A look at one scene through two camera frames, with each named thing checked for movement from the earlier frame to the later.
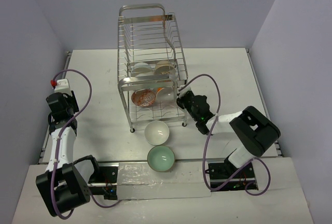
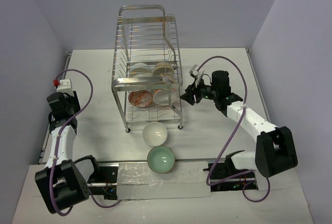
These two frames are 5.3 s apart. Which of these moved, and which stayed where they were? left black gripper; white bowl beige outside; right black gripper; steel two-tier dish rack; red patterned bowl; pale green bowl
Moved: right black gripper; red patterned bowl
Stayed: left black gripper; steel two-tier dish rack; white bowl beige outside; pale green bowl
